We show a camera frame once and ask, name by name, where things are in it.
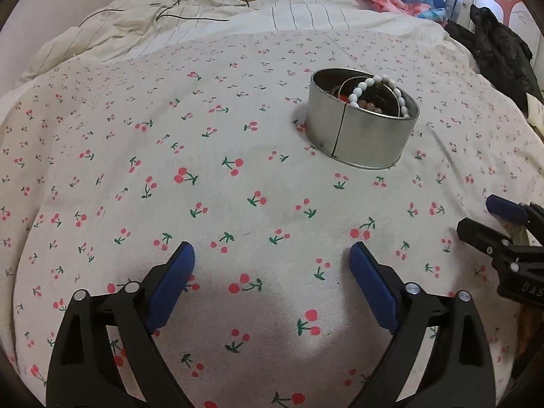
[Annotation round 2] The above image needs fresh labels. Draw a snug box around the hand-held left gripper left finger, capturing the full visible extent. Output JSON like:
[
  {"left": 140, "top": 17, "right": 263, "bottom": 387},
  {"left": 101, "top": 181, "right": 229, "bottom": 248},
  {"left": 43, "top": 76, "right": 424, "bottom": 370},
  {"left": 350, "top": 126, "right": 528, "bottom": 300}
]
[{"left": 46, "top": 241, "right": 196, "bottom": 408}]

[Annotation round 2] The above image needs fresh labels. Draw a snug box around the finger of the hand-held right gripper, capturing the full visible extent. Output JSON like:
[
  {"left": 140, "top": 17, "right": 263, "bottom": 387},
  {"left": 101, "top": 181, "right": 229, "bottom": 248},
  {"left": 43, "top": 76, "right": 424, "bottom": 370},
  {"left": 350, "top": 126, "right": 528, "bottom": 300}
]
[
  {"left": 486, "top": 194, "right": 544, "bottom": 226},
  {"left": 457, "top": 218, "right": 518, "bottom": 258}
]

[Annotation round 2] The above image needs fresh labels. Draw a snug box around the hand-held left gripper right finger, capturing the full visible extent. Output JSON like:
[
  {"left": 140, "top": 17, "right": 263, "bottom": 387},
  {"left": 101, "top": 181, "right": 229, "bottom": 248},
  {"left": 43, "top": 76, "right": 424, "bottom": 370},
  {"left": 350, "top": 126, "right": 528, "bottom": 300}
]
[{"left": 349, "top": 241, "right": 497, "bottom": 408}]

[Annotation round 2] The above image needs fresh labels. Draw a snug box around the round metal tin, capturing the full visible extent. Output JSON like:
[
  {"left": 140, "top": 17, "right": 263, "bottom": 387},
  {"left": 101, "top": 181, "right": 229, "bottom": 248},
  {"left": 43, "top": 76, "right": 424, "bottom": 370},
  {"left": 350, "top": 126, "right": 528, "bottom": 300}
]
[{"left": 305, "top": 68, "right": 421, "bottom": 171}]

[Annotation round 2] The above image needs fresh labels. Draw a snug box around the white bead bracelet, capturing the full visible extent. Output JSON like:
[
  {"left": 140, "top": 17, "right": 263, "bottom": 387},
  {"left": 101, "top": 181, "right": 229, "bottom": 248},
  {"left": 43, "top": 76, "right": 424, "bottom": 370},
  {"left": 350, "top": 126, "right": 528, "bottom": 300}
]
[{"left": 347, "top": 74, "right": 411, "bottom": 120}]

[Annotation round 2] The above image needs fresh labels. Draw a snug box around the cherry print bed sheet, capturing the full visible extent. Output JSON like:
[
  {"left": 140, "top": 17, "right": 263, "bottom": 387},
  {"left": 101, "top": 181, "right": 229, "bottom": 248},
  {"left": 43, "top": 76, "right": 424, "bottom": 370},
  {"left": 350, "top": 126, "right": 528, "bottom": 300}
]
[{"left": 0, "top": 30, "right": 544, "bottom": 408}]

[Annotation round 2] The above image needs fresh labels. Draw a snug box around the black garment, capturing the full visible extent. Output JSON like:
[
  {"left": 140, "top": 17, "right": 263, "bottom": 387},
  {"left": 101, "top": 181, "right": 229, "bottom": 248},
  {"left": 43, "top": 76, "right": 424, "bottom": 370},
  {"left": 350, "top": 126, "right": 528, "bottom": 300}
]
[{"left": 444, "top": 3, "right": 544, "bottom": 115}]

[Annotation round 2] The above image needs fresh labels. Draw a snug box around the thin silver bangle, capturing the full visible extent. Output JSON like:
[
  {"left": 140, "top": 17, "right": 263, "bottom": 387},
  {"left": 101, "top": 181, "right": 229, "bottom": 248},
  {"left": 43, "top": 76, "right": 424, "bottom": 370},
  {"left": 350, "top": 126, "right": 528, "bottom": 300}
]
[{"left": 338, "top": 75, "right": 404, "bottom": 117}]

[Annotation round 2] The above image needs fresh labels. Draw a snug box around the white striped quilt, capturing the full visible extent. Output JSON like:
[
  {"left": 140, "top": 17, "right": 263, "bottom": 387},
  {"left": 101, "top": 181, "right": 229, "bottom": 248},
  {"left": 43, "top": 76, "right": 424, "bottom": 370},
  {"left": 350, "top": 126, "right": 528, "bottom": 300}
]
[{"left": 0, "top": 0, "right": 468, "bottom": 107}]

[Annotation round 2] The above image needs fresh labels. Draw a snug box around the thin black cable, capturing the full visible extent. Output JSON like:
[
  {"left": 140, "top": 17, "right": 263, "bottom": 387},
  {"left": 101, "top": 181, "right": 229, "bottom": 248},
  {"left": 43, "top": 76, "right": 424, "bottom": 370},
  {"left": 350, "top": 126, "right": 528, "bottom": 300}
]
[{"left": 83, "top": 0, "right": 249, "bottom": 24}]

